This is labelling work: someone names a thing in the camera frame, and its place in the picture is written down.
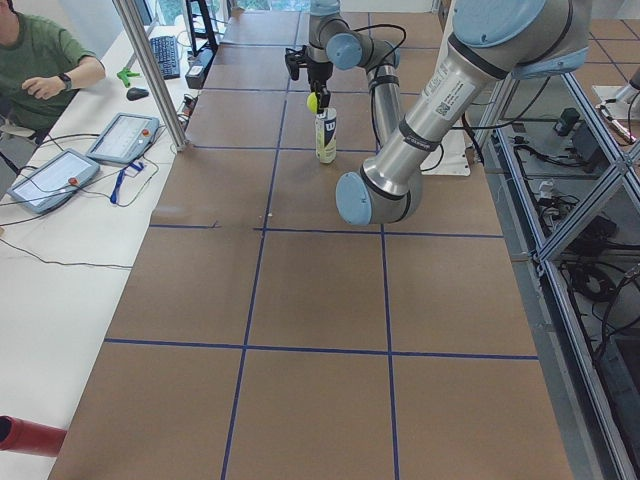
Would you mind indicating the person in green shirt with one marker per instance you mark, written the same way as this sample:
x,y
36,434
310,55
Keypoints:
x,y
42,68

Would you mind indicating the yellow-green tennis ball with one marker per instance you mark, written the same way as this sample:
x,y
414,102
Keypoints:
x,y
312,103

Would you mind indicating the teach pendant tablet near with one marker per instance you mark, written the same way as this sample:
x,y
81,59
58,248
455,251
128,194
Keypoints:
x,y
52,184

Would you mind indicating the teach pendant tablet far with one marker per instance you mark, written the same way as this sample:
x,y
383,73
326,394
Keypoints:
x,y
124,139

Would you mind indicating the teach pendant tablet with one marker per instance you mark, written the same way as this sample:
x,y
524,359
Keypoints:
x,y
124,139
52,184

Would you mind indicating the clear tennis ball can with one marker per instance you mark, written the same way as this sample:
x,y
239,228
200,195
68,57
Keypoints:
x,y
325,135

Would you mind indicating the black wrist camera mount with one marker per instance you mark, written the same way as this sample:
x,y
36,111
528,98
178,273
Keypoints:
x,y
295,60

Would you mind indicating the green plastic tool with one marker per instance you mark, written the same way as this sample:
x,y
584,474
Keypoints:
x,y
125,75

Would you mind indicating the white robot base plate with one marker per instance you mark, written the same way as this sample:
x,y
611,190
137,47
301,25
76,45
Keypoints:
x,y
450,159

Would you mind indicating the aluminium frame post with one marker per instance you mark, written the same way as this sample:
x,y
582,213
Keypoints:
x,y
137,35

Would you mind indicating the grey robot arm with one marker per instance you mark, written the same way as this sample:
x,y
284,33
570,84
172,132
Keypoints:
x,y
333,44
490,40

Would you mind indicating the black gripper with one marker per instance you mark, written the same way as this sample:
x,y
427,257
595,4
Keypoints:
x,y
316,74

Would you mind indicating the black keyboard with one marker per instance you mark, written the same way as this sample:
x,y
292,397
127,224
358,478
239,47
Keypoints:
x,y
165,50

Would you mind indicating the black computer mouse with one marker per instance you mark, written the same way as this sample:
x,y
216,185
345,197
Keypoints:
x,y
136,93

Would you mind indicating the red cylinder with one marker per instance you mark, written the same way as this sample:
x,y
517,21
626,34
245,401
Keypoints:
x,y
26,437

